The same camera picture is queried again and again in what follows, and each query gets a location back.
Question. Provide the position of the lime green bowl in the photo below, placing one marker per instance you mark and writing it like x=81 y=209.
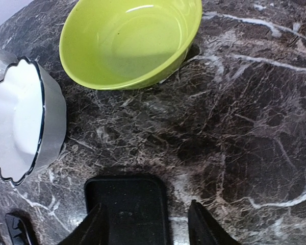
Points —
x=116 y=45

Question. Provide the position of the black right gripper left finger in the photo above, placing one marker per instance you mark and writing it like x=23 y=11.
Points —
x=94 y=229

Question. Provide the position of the black phone case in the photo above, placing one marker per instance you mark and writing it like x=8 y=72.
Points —
x=136 y=206

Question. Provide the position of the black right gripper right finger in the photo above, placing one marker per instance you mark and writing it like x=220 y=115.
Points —
x=204 y=229

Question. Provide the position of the white scalloped ceramic dish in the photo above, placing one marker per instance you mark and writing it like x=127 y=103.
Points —
x=33 y=120

